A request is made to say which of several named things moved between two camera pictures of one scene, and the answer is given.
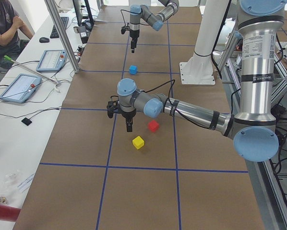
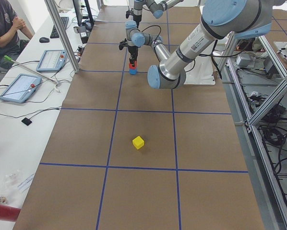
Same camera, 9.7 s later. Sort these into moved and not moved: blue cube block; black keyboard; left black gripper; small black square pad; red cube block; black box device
Moved: left black gripper; red cube block
Not moved: black box device; small black square pad; black keyboard; blue cube block
